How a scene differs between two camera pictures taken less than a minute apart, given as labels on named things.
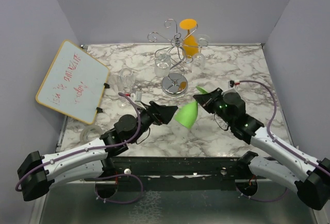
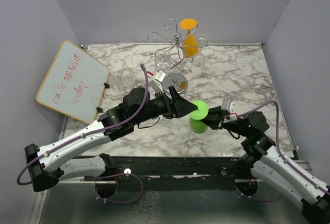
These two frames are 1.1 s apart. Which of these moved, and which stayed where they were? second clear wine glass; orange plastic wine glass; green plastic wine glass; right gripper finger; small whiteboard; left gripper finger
Moved: left gripper finger; green plastic wine glass; right gripper finger
Stayed: second clear wine glass; orange plastic wine glass; small whiteboard
